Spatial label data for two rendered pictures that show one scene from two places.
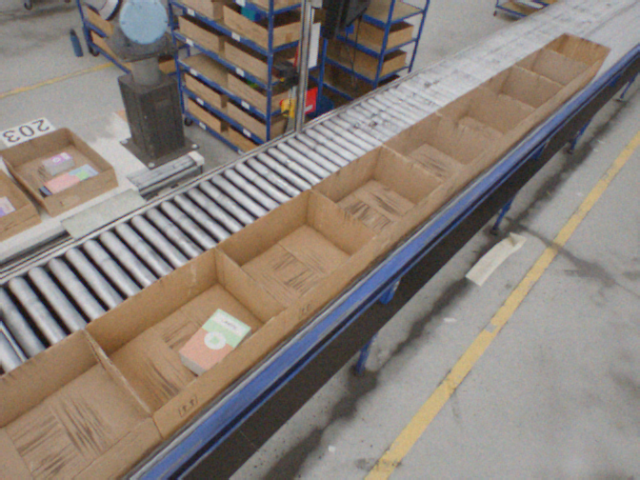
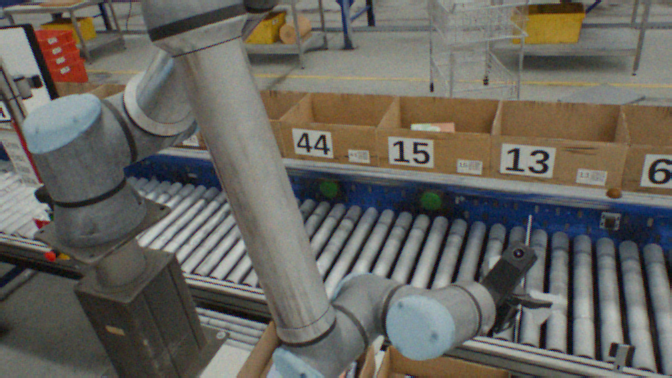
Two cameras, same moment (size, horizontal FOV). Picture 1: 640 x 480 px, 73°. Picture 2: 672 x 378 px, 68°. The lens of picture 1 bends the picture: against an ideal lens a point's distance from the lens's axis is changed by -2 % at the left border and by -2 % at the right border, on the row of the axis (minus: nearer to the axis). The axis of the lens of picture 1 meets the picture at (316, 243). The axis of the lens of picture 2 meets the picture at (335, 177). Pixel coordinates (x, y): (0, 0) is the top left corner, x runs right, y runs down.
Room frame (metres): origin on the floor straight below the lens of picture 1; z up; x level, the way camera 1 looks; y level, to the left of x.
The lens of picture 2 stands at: (1.26, 1.81, 1.82)
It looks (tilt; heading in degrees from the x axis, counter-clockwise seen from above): 31 degrees down; 259
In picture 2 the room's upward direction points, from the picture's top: 8 degrees counter-clockwise
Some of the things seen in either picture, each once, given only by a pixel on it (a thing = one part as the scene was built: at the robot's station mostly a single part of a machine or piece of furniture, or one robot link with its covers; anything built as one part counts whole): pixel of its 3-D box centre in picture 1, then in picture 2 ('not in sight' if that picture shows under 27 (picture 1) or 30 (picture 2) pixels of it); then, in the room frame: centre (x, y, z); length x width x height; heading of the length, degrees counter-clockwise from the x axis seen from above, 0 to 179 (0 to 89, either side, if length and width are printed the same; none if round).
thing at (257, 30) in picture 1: (265, 21); not in sight; (2.59, 0.48, 0.99); 0.40 x 0.30 x 0.10; 50
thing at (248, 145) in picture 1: (263, 137); not in sight; (2.60, 0.48, 0.19); 0.40 x 0.30 x 0.10; 54
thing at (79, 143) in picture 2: not in sight; (77, 144); (1.59, 0.78, 1.41); 0.17 x 0.15 x 0.18; 33
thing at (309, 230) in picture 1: (297, 258); (342, 127); (0.87, 0.05, 0.97); 0.39 x 0.29 x 0.17; 143
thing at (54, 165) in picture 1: (58, 164); not in sight; (1.35, 1.12, 0.78); 0.10 x 0.06 x 0.05; 146
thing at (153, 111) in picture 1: (153, 113); (146, 317); (1.60, 0.78, 0.91); 0.26 x 0.26 x 0.33; 53
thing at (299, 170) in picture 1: (306, 175); (180, 224); (1.57, 0.09, 0.72); 0.52 x 0.05 x 0.05; 53
